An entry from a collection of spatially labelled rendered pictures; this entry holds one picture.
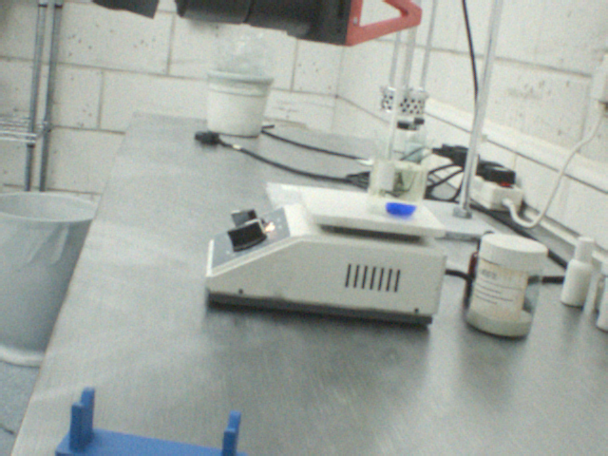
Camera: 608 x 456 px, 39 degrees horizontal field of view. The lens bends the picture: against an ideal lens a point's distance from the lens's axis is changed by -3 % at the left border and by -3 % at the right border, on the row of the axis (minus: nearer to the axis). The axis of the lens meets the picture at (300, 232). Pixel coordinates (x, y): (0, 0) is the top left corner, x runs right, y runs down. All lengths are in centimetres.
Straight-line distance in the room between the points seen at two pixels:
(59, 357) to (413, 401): 24
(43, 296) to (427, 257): 174
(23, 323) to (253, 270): 173
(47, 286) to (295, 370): 179
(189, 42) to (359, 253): 248
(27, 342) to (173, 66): 121
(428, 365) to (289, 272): 14
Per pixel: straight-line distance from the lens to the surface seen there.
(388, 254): 74
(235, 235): 77
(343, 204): 79
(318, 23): 70
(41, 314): 242
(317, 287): 74
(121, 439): 49
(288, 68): 321
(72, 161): 324
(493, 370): 70
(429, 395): 63
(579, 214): 124
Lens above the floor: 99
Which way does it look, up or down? 13 degrees down
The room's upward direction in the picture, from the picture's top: 8 degrees clockwise
